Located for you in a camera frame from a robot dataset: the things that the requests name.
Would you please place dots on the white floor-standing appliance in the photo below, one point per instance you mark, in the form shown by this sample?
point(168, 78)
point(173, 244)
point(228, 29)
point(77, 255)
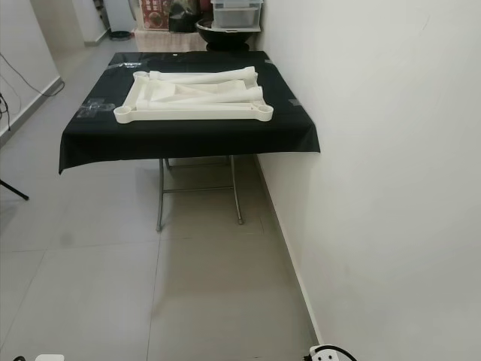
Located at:
point(119, 15)

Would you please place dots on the beige woven rug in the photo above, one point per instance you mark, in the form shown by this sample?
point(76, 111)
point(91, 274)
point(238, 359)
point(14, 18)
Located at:
point(165, 42)

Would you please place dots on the red printed cardboard box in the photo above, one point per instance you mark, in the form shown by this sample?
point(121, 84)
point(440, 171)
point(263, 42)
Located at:
point(155, 15)

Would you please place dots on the black plastic bag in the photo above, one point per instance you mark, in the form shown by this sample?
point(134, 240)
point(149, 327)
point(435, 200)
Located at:
point(184, 19)

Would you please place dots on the black round basin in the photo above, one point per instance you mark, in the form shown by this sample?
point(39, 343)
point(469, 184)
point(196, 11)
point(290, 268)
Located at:
point(224, 37)

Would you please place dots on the long clear tape strip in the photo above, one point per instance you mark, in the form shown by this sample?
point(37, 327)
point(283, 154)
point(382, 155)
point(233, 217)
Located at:
point(124, 62)

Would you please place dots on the black tablecloth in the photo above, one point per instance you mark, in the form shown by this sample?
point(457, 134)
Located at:
point(195, 143)

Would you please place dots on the cross-shaped clear tape patch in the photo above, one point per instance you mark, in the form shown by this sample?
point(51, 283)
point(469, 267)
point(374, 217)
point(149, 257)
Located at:
point(96, 110)

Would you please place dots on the short clear tape strip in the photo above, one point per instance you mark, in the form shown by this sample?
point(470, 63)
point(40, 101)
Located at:
point(295, 102)

